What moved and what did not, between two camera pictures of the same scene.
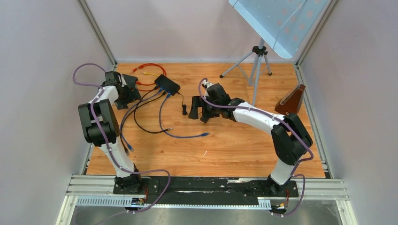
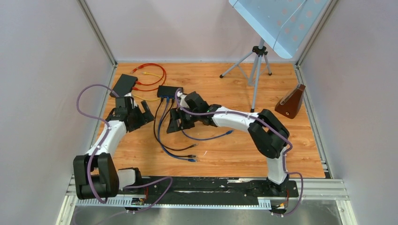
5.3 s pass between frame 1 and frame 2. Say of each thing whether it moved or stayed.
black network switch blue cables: moved
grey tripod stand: stayed
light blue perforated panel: stayed
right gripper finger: moved
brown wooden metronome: stayed
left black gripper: moved
